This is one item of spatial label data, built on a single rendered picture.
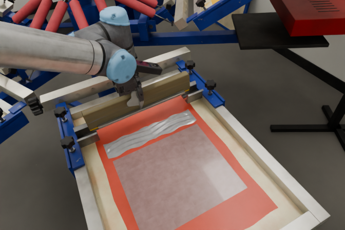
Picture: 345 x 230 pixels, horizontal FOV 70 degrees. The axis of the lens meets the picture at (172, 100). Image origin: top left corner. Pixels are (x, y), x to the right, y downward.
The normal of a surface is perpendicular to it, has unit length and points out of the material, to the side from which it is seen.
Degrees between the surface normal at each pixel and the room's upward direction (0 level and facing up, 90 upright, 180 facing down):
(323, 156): 0
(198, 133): 0
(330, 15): 0
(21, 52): 86
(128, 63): 91
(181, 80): 90
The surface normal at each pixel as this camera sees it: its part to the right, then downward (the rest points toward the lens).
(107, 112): 0.45, 0.59
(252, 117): -0.07, -0.72
